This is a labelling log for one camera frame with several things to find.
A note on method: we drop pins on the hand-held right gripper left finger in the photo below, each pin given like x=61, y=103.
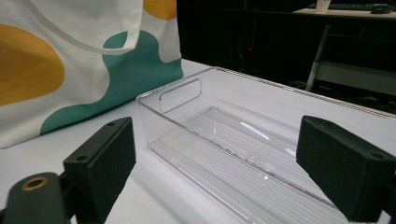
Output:
x=102, y=168

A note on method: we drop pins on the white tote bag colour patches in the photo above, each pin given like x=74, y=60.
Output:
x=81, y=71

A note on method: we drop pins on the pale desk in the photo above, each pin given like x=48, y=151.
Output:
x=342, y=13

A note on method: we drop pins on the white metal stand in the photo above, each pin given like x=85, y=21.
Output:
x=348, y=74

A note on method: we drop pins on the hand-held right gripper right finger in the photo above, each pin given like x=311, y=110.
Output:
x=342, y=168

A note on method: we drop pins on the dark keyboard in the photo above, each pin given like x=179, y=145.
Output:
x=348, y=6

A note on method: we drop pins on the clear plastic storage bin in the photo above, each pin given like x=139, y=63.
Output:
x=236, y=146

